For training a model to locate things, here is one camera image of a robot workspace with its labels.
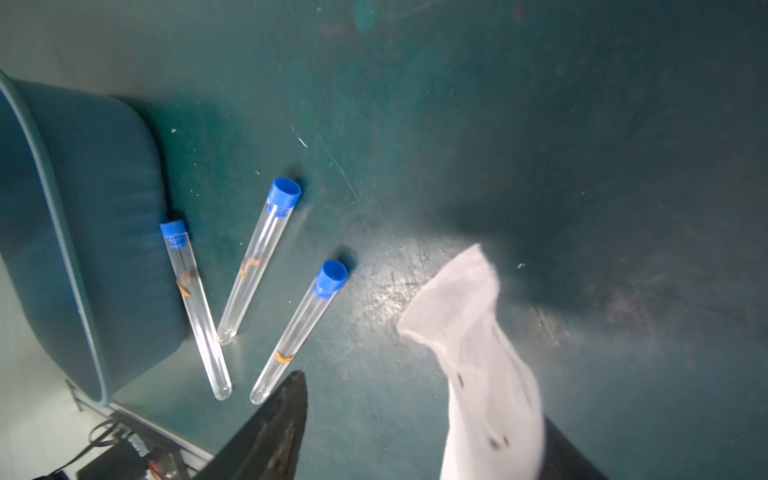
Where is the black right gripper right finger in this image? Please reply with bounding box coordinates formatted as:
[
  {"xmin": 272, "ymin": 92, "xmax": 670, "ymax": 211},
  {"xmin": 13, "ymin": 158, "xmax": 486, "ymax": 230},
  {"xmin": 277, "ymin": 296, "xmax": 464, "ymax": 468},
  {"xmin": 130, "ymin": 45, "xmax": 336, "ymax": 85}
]
[{"xmin": 539, "ymin": 417, "xmax": 608, "ymax": 480}]

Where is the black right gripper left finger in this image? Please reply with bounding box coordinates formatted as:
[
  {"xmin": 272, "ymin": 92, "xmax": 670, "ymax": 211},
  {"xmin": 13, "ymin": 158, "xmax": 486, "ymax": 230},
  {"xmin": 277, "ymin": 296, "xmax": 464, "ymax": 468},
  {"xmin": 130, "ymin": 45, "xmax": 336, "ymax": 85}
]
[{"xmin": 195, "ymin": 371, "xmax": 308, "ymax": 480}]

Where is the clear test tube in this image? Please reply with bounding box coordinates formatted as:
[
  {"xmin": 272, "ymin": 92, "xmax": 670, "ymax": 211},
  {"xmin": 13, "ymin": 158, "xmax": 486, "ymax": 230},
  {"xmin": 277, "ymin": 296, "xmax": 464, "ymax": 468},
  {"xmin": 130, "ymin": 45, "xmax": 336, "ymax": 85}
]
[{"xmin": 159, "ymin": 220, "xmax": 233, "ymax": 401}]

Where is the test tube with blue cap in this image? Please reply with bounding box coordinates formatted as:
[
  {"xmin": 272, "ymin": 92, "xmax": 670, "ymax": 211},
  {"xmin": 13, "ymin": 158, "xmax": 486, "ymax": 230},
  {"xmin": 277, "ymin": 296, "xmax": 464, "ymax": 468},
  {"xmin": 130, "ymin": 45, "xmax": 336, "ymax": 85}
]
[{"xmin": 217, "ymin": 178, "xmax": 302, "ymax": 345}]

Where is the blue translucent plastic container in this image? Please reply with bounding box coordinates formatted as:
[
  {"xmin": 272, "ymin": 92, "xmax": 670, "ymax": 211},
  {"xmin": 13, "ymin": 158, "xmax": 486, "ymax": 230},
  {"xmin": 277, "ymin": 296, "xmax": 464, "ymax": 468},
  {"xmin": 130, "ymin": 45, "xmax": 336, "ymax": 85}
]
[{"xmin": 1, "ymin": 76, "xmax": 187, "ymax": 405}]

